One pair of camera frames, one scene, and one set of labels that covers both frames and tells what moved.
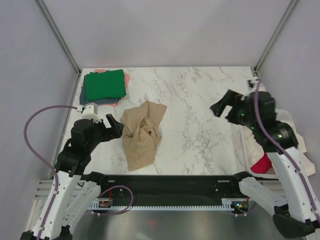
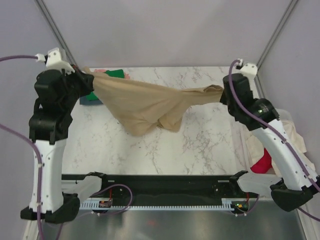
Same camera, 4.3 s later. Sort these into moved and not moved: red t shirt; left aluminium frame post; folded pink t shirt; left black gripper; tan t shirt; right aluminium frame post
Moved: left black gripper; tan t shirt
Not moved: red t shirt; left aluminium frame post; right aluminium frame post; folded pink t shirt
